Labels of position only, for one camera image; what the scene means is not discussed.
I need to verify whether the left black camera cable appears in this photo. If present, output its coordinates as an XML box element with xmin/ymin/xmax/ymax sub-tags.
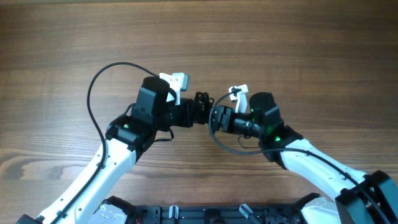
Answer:
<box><xmin>46</xmin><ymin>61</ymin><xmax>161</xmax><ymax>224</ymax></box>

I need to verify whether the right black camera cable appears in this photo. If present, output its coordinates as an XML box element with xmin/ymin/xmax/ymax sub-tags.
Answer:
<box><xmin>208</xmin><ymin>88</ymin><xmax>386</xmax><ymax>224</ymax></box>

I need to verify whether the black USB cable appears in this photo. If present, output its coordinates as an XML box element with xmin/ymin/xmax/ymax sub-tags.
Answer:
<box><xmin>193</xmin><ymin>91</ymin><xmax>215</xmax><ymax>125</ymax></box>

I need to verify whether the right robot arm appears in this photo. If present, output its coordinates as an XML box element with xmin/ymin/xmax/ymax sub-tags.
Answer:
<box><xmin>209</xmin><ymin>91</ymin><xmax>397</xmax><ymax>223</ymax></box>

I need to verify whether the black camera cable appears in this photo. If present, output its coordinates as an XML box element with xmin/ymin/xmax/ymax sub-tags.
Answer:
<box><xmin>46</xmin><ymin>61</ymin><xmax>161</xmax><ymax>224</ymax></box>
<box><xmin>208</xmin><ymin>88</ymin><xmax>386</xmax><ymax>224</ymax></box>

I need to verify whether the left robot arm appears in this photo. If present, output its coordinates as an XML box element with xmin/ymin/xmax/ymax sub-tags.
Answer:
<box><xmin>18</xmin><ymin>73</ymin><xmax>193</xmax><ymax>223</ymax></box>

